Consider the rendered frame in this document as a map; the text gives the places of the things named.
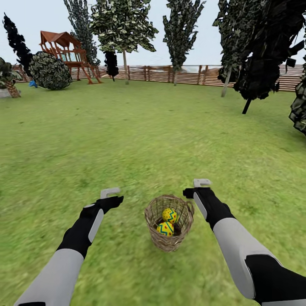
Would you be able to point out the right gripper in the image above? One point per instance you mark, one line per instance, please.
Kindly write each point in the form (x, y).
(189, 192)

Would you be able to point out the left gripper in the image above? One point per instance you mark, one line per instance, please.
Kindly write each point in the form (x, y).
(112, 202)

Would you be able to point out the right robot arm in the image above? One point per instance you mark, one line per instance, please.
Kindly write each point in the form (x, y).
(257, 273)

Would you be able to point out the wicker basket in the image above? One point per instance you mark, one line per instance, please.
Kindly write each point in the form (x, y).
(165, 242)

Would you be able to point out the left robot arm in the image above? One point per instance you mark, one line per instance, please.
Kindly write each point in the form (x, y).
(55, 284)

